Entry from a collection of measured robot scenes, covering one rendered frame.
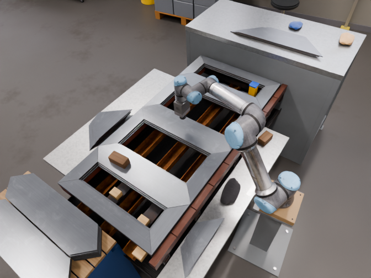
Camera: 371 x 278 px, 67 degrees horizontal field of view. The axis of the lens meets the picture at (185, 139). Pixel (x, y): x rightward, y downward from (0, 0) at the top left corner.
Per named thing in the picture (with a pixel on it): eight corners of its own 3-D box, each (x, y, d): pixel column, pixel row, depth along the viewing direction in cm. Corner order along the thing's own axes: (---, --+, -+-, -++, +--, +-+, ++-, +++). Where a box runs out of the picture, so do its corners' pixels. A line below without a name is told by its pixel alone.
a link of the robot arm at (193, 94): (207, 88, 154) (194, 79, 160) (191, 97, 150) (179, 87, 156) (207, 98, 160) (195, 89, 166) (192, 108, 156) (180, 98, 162)
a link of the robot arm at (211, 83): (277, 109, 133) (210, 69, 162) (261, 121, 130) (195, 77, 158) (274, 126, 142) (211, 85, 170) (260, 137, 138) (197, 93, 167)
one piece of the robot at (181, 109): (178, 87, 173) (179, 106, 186) (169, 95, 169) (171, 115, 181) (190, 93, 169) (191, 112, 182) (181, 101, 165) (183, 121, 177)
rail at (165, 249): (150, 265, 141) (148, 262, 137) (280, 89, 222) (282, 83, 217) (156, 270, 140) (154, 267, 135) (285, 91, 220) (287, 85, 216)
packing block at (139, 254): (132, 255, 144) (131, 253, 141) (139, 247, 146) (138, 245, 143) (141, 262, 141) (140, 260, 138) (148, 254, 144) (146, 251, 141)
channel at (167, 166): (99, 232, 163) (96, 229, 159) (237, 80, 246) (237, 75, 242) (109, 240, 160) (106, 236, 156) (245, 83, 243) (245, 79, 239)
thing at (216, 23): (185, 30, 240) (185, 25, 237) (221, 2, 270) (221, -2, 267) (341, 80, 188) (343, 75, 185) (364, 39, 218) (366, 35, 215)
